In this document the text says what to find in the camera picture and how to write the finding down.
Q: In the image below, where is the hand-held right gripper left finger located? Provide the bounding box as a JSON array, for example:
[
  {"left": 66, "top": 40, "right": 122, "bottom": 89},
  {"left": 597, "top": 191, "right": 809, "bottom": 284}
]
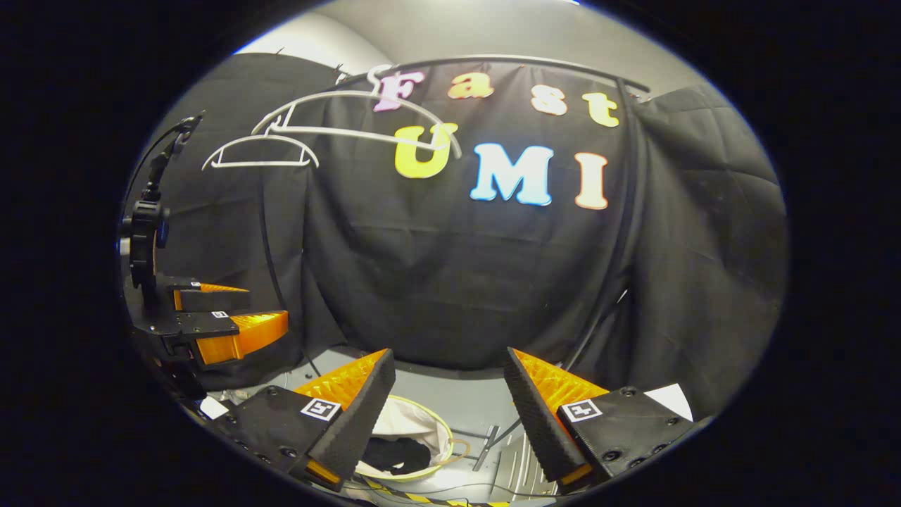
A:
[{"left": 211, "top": 347, "right": 397, "bottom": 492}]

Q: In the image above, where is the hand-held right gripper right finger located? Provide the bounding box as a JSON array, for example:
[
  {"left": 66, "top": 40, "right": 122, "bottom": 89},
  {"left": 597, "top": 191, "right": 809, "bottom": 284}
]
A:
[{"left": 503, "top": 346, "right": 698, "bottom": 487}]

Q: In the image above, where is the black knit cardigan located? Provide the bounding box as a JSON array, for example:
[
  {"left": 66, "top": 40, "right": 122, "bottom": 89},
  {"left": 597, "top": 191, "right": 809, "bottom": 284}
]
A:
[{"left": 359, "top": 437, "right": 432, "bottom": 477}]

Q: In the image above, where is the white laundry hamper yellow rim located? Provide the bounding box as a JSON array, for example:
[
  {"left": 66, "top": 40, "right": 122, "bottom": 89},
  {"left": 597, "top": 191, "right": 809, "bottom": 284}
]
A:
[{"left": 351, "top": 394, "right": 455, "bottom": 484}]

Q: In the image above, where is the small white clothes hanger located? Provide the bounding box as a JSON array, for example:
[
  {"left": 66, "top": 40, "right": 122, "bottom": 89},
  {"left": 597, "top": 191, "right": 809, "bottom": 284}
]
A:
[{"left": 202, "top": 134, "right": 320, "bottom": 172}]

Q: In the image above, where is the large white clothes hanger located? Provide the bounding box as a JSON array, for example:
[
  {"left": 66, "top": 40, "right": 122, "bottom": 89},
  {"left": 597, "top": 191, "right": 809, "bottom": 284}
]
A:
[{"left": 251, "top": 65, "right": 464, "bottom": 160}]

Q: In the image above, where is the black metal clothes rack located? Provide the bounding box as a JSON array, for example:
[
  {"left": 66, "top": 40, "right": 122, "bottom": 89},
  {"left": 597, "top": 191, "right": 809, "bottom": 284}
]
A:
[{"left": 256, "top": 54, "right": 653, "bottom": 474}]

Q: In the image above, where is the grey ribbed metal plate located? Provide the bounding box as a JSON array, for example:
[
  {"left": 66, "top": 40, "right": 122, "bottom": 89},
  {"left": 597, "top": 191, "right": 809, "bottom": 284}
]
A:
[{"left": 491, "top": 432, "right": 565, "bottom": 498}]

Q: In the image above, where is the yellow black hazard tape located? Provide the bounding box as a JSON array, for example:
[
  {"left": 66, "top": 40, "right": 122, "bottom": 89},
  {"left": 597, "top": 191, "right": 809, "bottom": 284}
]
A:
[{"left": 359, "top": 477, "right": 512, "bottom": 507}]

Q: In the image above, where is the white paper sheet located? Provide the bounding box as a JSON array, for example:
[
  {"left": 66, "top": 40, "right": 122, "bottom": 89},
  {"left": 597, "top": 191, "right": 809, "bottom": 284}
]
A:
[{"left": 643, "top": 383, "right": 695, "bottom": 423}]

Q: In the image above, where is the black backdrop cloth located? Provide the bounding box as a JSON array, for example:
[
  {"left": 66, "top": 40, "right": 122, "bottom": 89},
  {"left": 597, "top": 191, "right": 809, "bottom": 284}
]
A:
[{"left": 127, "top": 53, "right": 789, "bottom": 418}]

